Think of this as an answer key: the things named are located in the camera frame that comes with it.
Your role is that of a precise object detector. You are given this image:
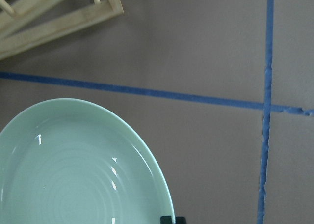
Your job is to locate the wooden dish rack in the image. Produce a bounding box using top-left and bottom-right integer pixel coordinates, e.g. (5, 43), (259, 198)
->
(0, 0), (124, 59)

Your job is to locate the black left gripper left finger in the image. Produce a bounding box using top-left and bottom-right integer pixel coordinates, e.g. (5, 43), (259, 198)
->
(160, 216), (173, 224)

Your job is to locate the light green ceramic plate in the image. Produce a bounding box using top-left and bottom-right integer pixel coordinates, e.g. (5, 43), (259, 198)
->
(0, 98), (175, 224)

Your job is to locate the brown paper table cover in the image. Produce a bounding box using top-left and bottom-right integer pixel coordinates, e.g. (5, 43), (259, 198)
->
(0, 0), (314, 224)

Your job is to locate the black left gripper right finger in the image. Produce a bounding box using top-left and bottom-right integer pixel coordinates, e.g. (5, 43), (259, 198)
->
(175, 216), (186, 224)

